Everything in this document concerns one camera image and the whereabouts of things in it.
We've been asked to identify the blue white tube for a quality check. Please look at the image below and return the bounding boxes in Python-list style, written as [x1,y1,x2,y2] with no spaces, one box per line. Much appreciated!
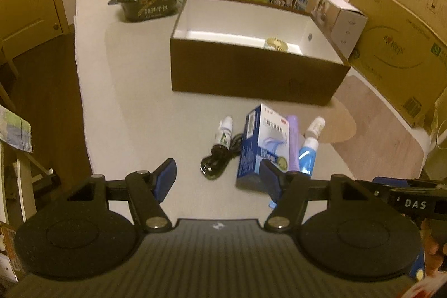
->
[287,138,319,177]

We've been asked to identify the spray bottle white cap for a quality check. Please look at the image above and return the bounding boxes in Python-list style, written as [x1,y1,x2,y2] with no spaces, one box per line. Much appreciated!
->
[211,116,233,155]

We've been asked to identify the person's right hand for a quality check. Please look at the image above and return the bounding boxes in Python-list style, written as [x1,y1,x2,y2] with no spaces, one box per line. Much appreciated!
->
[420,219,446,277]

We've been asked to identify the blue shampoo medicine box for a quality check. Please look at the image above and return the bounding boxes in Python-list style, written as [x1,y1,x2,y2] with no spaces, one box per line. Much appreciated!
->
[236,104,289,192]

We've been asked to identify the white cardboard box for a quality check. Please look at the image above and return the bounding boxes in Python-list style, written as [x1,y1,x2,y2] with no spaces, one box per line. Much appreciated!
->
[306,0,368,58]

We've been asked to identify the mint handheld fan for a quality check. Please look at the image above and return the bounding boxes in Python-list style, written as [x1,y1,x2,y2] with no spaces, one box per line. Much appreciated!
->
[264,37,289,52]

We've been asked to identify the lower black food container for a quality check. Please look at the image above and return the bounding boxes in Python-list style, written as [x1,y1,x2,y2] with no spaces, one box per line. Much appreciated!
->
[117,0,177,22]

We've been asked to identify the purple cream tube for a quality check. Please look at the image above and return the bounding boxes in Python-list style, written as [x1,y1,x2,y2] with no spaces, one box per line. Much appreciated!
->
[286,115,300,172]

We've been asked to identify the brown box white interior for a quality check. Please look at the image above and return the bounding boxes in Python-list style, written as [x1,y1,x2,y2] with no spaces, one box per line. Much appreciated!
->
[170,0,350,106]

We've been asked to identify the black cable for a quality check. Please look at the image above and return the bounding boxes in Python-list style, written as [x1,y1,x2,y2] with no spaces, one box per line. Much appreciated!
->
[199,132,246,181]

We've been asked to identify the large brown cardboard box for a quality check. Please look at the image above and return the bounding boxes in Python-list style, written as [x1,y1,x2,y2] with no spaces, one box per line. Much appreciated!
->
[349,0,446,126]

